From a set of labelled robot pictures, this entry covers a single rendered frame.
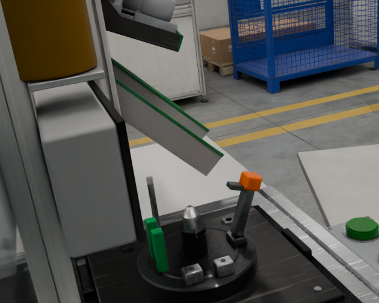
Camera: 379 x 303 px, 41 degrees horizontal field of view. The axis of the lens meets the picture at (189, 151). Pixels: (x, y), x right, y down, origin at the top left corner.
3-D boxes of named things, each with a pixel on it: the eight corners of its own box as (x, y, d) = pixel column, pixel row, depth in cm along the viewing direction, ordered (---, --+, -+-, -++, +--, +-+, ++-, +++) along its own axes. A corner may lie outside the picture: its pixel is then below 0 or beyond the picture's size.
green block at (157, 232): (166, 265, 58) (160, 226, 56) (169, 270, 57) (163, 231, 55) (156, 268, 57) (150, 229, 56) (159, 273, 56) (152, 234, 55)
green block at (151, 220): (160, 253, 60) (154, 216, 58) (163, 258, 59) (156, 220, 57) (150, 255, 60) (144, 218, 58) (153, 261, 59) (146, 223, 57)
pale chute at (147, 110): (194, 148, 92) (209, 129, 91) (206, 177, 80) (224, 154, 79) (59, 56, 83) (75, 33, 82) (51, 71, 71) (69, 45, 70)
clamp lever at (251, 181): (240, 230, 62) (256, 171, 60) (246, 237, 60) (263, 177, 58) (213, 228, 60) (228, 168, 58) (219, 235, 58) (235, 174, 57)
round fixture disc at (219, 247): (230, 225, 68) (228, 212, 67) (278, 282, 56) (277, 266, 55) (128, 254, 65) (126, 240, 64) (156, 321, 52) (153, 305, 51)
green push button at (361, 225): (365, 226, 67) (365, 213, 66) (385, 241, 63) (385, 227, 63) (339, 234, 66) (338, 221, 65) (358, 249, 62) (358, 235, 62)
